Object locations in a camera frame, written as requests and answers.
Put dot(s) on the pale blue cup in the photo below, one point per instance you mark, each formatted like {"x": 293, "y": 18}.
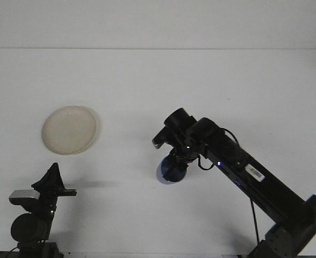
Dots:
{"x": 159, "y": 174}

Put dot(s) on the pale round plate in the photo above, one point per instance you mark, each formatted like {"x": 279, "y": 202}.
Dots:
{"x": 69, "y": 131}

